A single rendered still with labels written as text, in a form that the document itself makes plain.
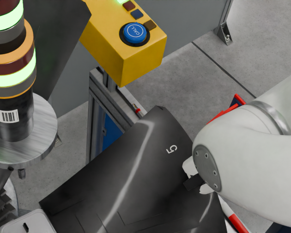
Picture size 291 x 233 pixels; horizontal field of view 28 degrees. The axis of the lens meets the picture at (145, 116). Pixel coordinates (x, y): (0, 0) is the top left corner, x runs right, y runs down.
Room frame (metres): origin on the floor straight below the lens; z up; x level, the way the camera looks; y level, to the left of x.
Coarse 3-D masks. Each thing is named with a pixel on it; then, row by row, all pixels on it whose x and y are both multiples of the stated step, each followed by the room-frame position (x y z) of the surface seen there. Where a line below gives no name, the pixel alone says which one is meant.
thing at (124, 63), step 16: (96, 0) 0.72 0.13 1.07; (112, 0) 0.73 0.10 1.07; (96, 16) 0.68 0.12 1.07; (112, 16) 0.69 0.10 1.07; (128, 16) 0.70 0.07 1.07; (144, 16) 0.71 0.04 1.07; (96, 32) 0.65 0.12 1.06; (112, 32) 0.65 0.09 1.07; (160, 32) 0.68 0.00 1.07; (96, 48) 0.65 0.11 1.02; (112, 48) 0.62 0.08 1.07; (128, 48) 0.63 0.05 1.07; (144, 48) 0.63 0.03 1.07; (160, 48) 0.66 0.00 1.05; (112, 64) 0.62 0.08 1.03; (128, 64) 0.61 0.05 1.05; (144, 64) 0.64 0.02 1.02; (160, 64) 0.67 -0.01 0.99; (128, 80) 0.61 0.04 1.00
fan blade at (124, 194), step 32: (160, 128) 0.42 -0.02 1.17; (96, 160) 0.35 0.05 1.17; (128, 160) 0.36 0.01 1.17; (160, 160) 0.37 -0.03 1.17; (64, 192) 0.30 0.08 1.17; (96, 192) 0.31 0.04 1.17; (128, 192) 0.32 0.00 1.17; (160, 192) 0.33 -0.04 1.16; (192, 192) 0.34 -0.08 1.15; (64, 224) 0.25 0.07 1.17; (96, 224) 0.26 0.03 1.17; (128, 224) 0.27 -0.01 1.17; (160, 224) 0.29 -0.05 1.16; (192, 224) 0.30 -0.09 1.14; (224, 224) 0.32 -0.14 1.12
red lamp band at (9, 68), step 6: (30, 48) 0.22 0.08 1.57; (30, 54) 0.22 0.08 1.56; (18, 60) 0.21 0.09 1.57; (24, 60) 0.21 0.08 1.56; (0, 66) 0.20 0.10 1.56; (6, 66) 0.21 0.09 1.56; (12, 66) 0.21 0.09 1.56; (18, 66) 0.21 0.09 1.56; (24, 66) 0.21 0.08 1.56; (0, 72) 0.20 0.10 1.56; (6, 72) 0.21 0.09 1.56; (12, 72) 0.21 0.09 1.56
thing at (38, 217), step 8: (24, 216) 0.25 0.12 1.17; (32, 216) 0.26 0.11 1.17; (40, 216) 0.26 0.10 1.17; (8, 224) 0.24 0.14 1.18; (16, 224) 0.24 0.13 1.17; (32, 224) 0.25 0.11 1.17; (40, 224) 0.25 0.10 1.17; (48, 224) 0.25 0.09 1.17; (0, 232) 0.23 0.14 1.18; (8, 232) 0.23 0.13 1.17; (16, 232) 0.23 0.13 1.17; (24, 232) 0.23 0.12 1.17; (32, 232) 0.24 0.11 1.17; (40, 232) 0.24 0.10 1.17; (48, 232) 0.24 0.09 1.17
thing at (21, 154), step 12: (36, 96) 0.26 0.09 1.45; (36, 108) 0.24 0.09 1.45; (48, 108) 0.25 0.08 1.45; (36, 120) 0.23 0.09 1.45; (48, 120) 0.24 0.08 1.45; (36, 132) 0.22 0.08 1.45; (48, 132) 0.22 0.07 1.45; (0, 144) 0.20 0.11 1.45; (12, 144) 0.21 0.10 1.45; (24, 144) 0.21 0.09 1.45; (36, 144) 0.21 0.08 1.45; (48, 144) 0.21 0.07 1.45; (0, 156) 0.19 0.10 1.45; (12, 156) 0.20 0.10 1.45; (24, 156) 0.20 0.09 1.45; (36, 156) 0.20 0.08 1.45; (12, 168) 0.19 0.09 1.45
